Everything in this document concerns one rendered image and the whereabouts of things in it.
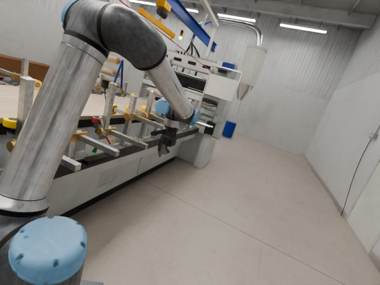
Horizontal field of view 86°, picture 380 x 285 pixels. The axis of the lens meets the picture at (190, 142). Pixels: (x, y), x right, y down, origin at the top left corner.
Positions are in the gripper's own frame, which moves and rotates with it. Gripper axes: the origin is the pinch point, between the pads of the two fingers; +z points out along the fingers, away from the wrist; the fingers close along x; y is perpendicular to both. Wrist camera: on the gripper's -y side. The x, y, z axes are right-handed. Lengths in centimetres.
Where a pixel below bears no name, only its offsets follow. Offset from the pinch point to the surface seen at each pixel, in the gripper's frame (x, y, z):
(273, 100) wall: 845, 93, -102
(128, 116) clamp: 17.4, -39.1, -12.6
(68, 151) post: -30, -41, 7
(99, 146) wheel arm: -25.9, -24.3, -1.6
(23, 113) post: -55, -41, -15
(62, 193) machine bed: -9, -62, 53
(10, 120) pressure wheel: -52, -53, -8
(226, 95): 223, -7, -52
